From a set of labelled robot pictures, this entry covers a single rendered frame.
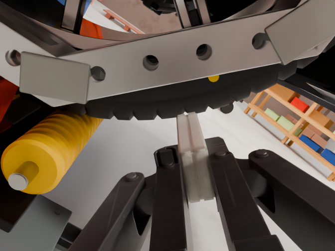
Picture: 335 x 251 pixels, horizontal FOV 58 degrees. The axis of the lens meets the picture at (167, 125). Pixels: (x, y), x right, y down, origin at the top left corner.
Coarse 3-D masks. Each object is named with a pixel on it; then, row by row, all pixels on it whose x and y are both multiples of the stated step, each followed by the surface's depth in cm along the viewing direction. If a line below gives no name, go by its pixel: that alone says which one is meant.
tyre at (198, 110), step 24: (240, 72) 33; (264, 72) 33; (288, 72) 33; (24, 96) 34; (120, 96) 34; (144, 96) 34; (168, 96) 34; (192, 96) 34; (216, 96) 34; (240, 96) 34; (144, 120) 36
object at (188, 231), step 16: (160, 160) 15; (176, 160) 15; (160, 176) 14; (176, 176) 14; (160, 192) 13; (176, 192) 12; (160, 208) 12; (176, 208) 11; (160, 224) 11; (176, 224) 10; (160, 240) 10; (176, 240) 10; (192, 240) 13
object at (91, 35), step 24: (0, 0) 31; (24, 0) 37; (48, 0) 47; (72, 0) 33; (240, 0) 43; (264, 0) 31; (48, 24) 32; (72, 24) 34; (96, 24) 52; (192, 24) 34
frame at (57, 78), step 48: (288, 0) 26; (0, 48) 24; (48, 48) 25; (96, 48) 24; (144, 48) 24; (192, 48) 24; (240, 48) 24; (288, 48) 24; (48, 96) 25; (96, 96) 25
